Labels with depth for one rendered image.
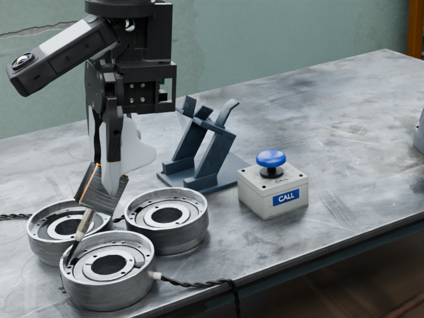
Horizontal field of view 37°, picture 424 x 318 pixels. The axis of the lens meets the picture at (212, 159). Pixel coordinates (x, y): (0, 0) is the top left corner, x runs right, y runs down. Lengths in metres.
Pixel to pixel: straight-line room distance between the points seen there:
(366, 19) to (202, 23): 0.82
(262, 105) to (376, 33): 1.88
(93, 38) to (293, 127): 0.54
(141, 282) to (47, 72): 0.24
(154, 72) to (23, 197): 0.39
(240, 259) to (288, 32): 2.06
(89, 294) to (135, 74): 0.23
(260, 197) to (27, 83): 0.33
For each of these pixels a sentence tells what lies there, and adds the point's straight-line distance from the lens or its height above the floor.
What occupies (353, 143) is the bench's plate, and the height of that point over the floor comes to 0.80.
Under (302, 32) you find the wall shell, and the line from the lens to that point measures 2.79.
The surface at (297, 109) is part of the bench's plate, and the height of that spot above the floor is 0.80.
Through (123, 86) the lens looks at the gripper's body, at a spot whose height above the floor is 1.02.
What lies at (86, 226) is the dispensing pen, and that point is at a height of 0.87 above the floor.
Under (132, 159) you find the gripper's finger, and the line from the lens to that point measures 0.69.
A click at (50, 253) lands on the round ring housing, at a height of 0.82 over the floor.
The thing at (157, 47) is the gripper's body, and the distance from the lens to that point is 0.67.
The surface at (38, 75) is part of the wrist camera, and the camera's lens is 0.65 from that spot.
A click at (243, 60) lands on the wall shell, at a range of 2.67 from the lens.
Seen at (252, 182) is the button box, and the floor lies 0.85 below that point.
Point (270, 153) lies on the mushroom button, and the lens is 0.83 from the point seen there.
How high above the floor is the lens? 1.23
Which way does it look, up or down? 25 degrees down
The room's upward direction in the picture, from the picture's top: 5 degrees counter-clockwise
